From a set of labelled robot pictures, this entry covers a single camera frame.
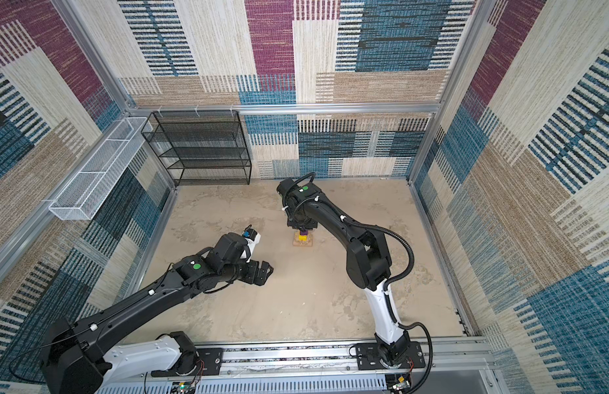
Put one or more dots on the aluminium mounting rail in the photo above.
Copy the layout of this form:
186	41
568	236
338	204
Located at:
454	365

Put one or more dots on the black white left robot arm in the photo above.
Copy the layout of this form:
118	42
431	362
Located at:
83	356

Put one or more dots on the plain wood block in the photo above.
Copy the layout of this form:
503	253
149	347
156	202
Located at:
300	243

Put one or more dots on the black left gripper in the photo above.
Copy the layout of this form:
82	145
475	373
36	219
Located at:
253	277

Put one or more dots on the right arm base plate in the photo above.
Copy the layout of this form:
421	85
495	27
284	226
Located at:
372	356

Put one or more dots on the white wire mesh basket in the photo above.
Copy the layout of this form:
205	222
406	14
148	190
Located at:
85	194

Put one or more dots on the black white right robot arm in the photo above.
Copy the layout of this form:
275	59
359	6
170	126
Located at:
368	259

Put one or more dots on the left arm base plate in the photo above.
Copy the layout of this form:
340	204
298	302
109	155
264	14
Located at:
208	361

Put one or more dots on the black wire mesh shelf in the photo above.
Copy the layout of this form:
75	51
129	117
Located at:
200	148

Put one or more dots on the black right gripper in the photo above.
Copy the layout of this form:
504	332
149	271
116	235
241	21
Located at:
292	222

